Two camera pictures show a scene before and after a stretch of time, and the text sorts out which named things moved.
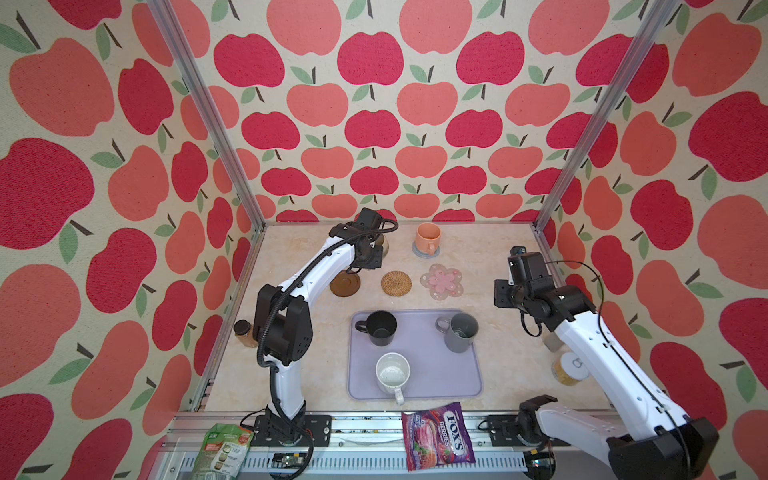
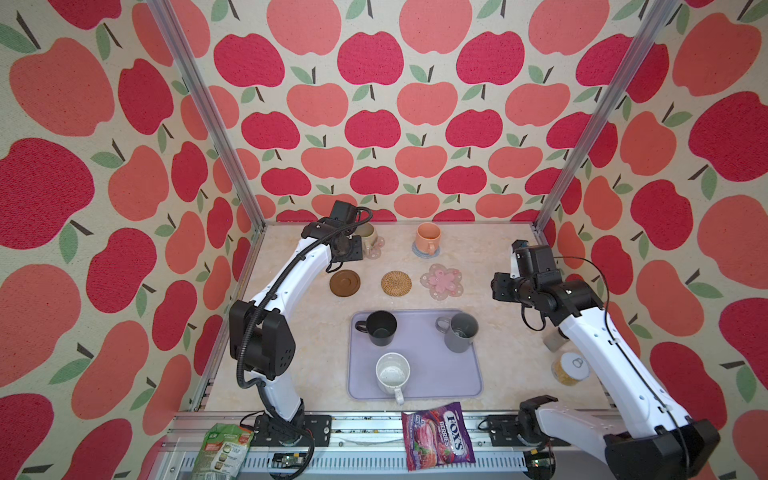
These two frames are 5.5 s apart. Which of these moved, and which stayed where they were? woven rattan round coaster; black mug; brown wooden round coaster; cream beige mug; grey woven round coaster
Moved: cream beige mug
Stayed: black mug; woven rattan round coaster; brown wooden round coaster; grey woven round coaster
